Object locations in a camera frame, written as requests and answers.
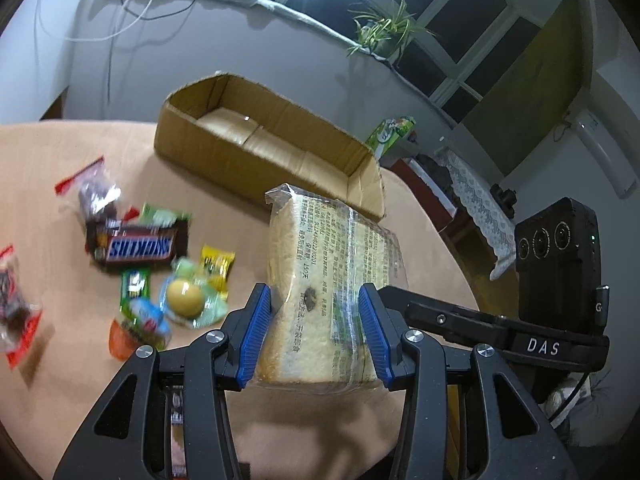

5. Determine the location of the light green candy packet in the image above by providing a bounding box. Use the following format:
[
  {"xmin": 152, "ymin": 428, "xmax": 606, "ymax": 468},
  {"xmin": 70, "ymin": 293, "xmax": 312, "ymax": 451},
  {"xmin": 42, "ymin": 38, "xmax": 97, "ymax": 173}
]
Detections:
[{"xmin": 137, "ymin": 203, "xmax": 192, "ymax": 226}]

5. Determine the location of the potted spider plant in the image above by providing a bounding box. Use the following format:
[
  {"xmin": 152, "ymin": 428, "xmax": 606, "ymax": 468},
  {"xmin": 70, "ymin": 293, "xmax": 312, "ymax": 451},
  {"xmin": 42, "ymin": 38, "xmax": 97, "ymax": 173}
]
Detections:
[{"xmin": 346, "ymin": 0, "xmax": 437, "ymax": 63}]

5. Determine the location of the red dried fruit packet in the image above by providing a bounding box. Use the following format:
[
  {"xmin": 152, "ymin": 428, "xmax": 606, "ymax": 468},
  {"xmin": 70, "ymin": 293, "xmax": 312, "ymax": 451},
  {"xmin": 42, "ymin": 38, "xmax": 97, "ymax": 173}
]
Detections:
[{"xmin": 0, "ymin": 244, "xmax": 42, "ymax": 370}]

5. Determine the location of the packaged sliced bread loaf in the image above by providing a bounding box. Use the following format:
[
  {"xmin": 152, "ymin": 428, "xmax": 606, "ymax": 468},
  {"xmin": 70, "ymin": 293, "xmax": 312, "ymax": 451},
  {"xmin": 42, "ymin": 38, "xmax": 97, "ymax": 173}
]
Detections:
[{"xmin": 254, "ymin": 184, "xmax": 407, "ymax": 394}]

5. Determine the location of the black cable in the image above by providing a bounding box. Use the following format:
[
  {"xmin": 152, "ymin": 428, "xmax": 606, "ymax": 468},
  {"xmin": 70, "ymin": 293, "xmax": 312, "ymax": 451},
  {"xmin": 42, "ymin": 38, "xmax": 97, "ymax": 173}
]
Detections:
[{"xmin": 104, "ymin": 0, "xmax": 222, "ymax": 106}]

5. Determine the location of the yellow candy packet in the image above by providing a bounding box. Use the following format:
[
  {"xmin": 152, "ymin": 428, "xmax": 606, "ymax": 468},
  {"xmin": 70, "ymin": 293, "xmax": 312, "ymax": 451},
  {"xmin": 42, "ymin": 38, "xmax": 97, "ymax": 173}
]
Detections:
[{"xmin": 200, "ymin": 245, "xmax": 235, "ymax": 295}]

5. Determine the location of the open cardboard box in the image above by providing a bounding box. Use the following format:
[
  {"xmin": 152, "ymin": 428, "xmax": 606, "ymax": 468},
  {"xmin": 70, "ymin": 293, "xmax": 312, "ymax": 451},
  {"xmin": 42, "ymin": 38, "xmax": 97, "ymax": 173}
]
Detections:
[{"xmin": 154, "ymin": 73, "xmax": 385, "ymax": 221}]

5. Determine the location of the Snickers chocolate bar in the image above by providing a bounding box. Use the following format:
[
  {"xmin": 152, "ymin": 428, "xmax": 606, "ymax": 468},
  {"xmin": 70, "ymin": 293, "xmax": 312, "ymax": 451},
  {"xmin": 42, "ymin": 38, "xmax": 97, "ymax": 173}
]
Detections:
[{"xmin": 86, "ymin": 219, "xmax": 189, "ymax": 270}]

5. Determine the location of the black tracking camera right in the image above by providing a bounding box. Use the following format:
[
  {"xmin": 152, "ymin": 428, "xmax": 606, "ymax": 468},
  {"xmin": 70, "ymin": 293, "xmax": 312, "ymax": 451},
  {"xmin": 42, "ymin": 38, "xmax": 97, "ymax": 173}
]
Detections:
[{"xmin": 514, "ymin": 197, "xmax": 604, "ymax": 335}]

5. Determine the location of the green egg jelly cup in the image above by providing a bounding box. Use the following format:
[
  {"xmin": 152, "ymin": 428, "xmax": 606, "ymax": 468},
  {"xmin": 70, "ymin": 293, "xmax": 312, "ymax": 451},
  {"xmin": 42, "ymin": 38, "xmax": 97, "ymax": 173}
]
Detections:
[{"xmin": 158, "ymin": 257, "xmax": 229, "ymax": 330}]

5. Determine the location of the red clear snack bag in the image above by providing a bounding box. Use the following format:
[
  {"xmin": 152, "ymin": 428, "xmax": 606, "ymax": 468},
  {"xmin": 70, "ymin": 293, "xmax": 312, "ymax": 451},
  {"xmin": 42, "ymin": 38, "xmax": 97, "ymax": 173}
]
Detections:
[{"xmin": 54, "ymin": 156, "xmax": 122, "ymax": 224}]

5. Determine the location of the white lace cloth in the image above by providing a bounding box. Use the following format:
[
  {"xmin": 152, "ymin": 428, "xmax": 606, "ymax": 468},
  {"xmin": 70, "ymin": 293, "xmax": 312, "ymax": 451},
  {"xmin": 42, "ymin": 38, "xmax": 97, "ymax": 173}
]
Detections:
[{"xmin": 435, "ymin": 148, "xmax": 516, "ymax": 281}]

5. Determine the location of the green tissue box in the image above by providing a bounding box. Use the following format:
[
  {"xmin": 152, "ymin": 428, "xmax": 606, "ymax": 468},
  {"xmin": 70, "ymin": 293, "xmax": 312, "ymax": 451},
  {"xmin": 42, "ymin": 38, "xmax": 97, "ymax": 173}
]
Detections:
[{"xmin": 364, "ymin": 116, "xmax": 416, "ymax": 160}]

